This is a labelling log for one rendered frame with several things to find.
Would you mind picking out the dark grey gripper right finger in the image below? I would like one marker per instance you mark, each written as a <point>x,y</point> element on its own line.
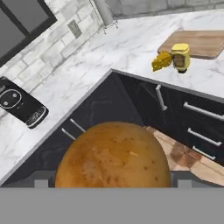
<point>184,183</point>

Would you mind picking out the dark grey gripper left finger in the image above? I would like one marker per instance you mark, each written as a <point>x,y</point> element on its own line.
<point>41,183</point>

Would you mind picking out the brown baked potato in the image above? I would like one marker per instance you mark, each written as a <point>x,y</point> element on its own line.
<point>113,157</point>

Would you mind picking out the yellow cheese wedge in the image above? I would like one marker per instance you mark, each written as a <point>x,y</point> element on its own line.
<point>161,61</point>

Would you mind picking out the yellow condiment jar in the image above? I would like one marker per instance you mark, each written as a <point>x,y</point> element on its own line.
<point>180,57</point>

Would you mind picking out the wooden cutting board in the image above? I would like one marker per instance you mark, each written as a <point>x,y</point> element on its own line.
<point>198,42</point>

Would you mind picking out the dark cupboard door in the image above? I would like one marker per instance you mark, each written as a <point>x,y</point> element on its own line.
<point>43,154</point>
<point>145,102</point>
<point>108,102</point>

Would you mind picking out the dark drawer front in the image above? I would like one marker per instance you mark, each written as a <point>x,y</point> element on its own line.
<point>204,100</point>
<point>210,150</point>
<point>201,128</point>

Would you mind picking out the black small appliance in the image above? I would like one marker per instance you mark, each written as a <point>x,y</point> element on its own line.
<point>20,105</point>

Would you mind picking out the black framed window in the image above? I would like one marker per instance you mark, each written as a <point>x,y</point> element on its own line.
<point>17,26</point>

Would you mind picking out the grey wall socket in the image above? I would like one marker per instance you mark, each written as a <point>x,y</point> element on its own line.
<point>74,29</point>

